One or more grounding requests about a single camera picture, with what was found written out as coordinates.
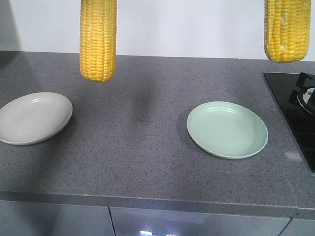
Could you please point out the yellow corn cob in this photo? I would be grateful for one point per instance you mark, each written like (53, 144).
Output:
(98, 31)
(286, 29)

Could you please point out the grey right cabinet door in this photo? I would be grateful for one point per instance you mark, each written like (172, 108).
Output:
(146, 222)

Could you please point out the grey cabinet door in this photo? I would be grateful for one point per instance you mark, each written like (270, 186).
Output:
(40, 219)
(146, 222)

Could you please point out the black glass gas stove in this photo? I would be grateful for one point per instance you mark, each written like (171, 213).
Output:
(301, 123)

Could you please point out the black stove pan support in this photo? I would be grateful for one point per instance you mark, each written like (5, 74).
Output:
(305, 97)

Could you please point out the grey left cabinet door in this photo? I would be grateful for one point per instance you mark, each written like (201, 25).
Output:
(40, 219)

